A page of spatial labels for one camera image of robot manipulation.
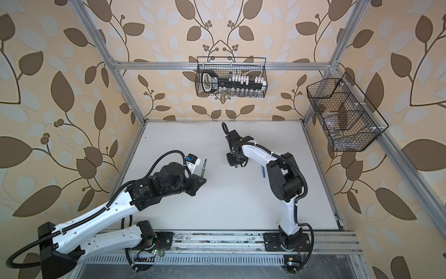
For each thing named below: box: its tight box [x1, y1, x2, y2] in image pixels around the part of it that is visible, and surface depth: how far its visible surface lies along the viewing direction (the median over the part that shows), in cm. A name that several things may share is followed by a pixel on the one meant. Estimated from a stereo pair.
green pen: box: [200, 158, 208, 178], surface depth 72 cm
